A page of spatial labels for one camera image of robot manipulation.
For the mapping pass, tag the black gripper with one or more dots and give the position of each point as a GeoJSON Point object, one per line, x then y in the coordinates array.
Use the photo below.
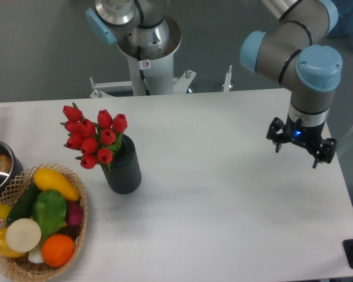
{"type": "Point", "coordinates": [309, 138]}

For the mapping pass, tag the red tulip bouquet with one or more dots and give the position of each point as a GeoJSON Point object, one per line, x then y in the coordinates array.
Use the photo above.
{"type": "Point", "coordinates": [98, 142]}

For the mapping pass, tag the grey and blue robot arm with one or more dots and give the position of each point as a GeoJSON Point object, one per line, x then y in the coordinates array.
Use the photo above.
{"type": "Point", "coordinates": [293, 58]}

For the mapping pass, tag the dark grey ribbed vase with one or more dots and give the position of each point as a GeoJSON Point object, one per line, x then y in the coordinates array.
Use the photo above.
{"type": "Point", "coordinates": [124, 175]}

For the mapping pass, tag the blue plastic bag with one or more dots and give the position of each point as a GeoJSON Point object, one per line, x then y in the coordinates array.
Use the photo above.
{"type": "Point", "coordinates": [344, 26]}

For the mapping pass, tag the purple red onion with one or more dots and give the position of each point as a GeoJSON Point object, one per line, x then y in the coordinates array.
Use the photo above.
{"type": "Point", "coordinates": [74, 214]}

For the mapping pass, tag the yellow squash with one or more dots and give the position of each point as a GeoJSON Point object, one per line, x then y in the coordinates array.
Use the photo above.
{"type": "Point", "coordinates": [50, 179]}

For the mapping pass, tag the green lettuce leaf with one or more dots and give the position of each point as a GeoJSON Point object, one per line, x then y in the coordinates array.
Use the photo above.
{"type": "Point", "coordinates": [49, 211]}

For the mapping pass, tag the orange fruit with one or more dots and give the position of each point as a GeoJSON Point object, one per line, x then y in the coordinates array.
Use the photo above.
{"type": "Point", "coordinates": [57, 250]}

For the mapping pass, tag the dark green cucumber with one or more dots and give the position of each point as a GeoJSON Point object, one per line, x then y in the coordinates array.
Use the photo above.
{"type": "Point", "coordinates": [24, 205]}

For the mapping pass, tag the white leek stalk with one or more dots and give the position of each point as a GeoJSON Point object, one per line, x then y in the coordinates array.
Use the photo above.
{"type": "Point", "coordinates": [35, 255]}

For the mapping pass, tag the white round onion slice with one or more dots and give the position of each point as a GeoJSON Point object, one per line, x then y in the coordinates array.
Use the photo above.
{"type": "Point", "coordinates": [23, 235]}

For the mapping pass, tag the yellow banana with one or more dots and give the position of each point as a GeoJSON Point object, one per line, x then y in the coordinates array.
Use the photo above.
{"type": "Point", "coordinates": [4, 211]}

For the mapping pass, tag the woven wicker basket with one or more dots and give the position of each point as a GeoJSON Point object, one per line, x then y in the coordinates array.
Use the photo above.
{"type": "Point", "coordinates": [21, 269]}

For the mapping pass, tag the yellow bell pepper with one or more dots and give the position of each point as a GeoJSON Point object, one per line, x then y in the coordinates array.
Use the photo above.
{"type": "Point", "coordinates": [5, 250]}

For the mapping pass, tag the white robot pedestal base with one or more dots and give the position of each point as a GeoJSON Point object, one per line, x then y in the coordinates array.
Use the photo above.
{"type": "Point", "coordinates": [148, 77]}

